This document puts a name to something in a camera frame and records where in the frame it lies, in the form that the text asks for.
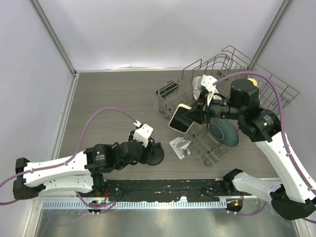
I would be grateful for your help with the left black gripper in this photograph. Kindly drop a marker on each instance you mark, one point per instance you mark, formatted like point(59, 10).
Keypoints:
point(141, 158)

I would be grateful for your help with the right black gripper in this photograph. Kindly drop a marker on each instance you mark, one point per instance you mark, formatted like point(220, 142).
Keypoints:
point(201, 114)

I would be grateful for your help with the black round phone stand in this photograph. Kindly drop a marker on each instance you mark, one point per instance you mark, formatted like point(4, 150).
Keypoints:
point(154, 156)

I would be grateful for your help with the white cased smartphone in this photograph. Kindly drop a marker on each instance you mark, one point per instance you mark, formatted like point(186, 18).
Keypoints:
point(179, 122)

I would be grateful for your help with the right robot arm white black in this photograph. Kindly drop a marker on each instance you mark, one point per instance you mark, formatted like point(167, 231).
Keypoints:
point(294, 197)

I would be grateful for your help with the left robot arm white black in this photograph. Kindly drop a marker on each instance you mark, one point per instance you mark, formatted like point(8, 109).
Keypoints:
point(84, 172)

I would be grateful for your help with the silver phone stand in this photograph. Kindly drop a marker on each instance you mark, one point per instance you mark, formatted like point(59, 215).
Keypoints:
point(181, 147)

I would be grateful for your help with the white plate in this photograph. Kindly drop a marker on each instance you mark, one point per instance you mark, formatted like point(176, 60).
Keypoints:
point(196, 86)

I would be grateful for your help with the blue ceramic plate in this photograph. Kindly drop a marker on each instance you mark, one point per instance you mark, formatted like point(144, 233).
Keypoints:
point(223, 132)

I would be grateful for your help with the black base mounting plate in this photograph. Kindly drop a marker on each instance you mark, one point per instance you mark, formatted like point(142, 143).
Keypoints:
point(168, 190)

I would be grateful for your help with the yellow mug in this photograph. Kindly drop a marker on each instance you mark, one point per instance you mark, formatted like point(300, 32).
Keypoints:
point(253, 82)

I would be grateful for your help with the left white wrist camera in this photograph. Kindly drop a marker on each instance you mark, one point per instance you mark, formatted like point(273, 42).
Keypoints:
point(143, 134)

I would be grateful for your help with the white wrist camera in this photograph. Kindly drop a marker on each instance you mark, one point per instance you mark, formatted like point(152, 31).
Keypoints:
point(143, 134)
point(208, 83)

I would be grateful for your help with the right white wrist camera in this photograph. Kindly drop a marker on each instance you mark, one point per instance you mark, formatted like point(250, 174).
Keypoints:
point(208, 83)

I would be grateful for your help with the slotted cable duct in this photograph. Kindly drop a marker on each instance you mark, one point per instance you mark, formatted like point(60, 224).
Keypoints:
point(181, 204)

